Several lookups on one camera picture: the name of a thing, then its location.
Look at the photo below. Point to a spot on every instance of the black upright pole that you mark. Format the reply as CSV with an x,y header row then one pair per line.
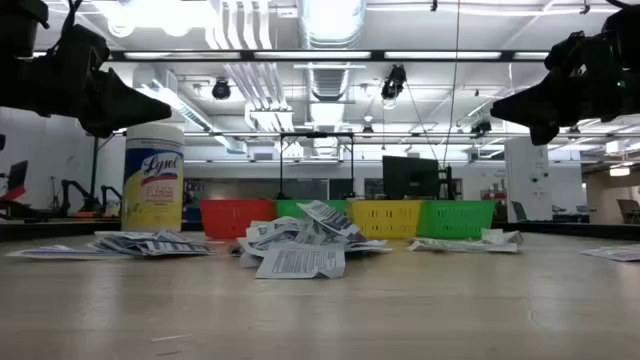
x,y
94,170

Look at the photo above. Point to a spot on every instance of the green plastic basket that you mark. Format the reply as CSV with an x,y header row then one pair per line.
x,y
286,207
455,217

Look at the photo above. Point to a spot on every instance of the black hanging camera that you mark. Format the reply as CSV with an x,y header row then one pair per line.
x,y
395,80

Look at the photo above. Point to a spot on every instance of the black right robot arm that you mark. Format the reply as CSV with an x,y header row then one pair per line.
x,y
627,25

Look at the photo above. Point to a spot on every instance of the black ceiling spotlight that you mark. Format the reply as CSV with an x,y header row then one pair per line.
x,y
481,126
221,90

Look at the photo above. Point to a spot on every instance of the yellow Lysol wipes canister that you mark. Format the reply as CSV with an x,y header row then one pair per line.
x,y
152,185

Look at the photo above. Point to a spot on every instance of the black background rig frame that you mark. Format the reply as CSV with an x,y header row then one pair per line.
x,y
315,134

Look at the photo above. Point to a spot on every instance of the white square pillar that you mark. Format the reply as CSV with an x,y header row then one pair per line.
x,y
525,165

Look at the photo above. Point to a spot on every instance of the red plastic basket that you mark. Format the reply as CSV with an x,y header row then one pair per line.
x,y
225,217

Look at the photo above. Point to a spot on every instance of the yellow plastic basket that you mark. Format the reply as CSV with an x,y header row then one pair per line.
x,y
387,217

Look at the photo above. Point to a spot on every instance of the grey office chair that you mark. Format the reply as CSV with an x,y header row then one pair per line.
x,y
519,210

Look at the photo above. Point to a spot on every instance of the green white adhesive bandage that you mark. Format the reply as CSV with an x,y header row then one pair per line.
x,y
502,236
460,246

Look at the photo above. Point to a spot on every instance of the black computer monitor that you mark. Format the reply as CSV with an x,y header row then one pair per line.
x,y
410,177

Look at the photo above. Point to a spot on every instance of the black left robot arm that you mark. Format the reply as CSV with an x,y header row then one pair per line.
x,y
20,25

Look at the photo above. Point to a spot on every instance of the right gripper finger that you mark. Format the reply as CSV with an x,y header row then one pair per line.
x,y
530,107
544,135

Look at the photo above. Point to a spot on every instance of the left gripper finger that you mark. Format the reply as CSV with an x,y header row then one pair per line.
x,y
120,107

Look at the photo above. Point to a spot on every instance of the small black monitor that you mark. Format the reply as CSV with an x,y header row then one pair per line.
x,y
18,175

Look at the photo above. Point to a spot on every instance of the grey printed wipe packet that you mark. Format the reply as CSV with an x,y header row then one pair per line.
x,y
300,262

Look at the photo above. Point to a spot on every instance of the black background robot arm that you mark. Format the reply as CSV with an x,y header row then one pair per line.
x,y
64,195
103,197

